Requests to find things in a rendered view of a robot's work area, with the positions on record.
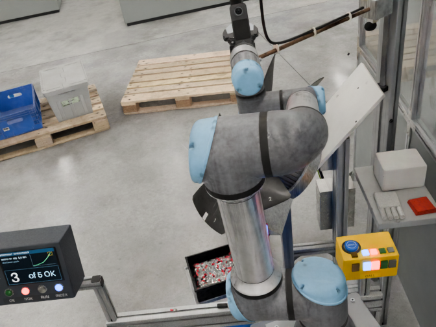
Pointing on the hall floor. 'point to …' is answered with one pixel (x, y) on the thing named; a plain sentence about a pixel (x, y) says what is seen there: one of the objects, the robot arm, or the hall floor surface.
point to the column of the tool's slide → (386, 140)
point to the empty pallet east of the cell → (180, 82)
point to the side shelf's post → (387, 284)
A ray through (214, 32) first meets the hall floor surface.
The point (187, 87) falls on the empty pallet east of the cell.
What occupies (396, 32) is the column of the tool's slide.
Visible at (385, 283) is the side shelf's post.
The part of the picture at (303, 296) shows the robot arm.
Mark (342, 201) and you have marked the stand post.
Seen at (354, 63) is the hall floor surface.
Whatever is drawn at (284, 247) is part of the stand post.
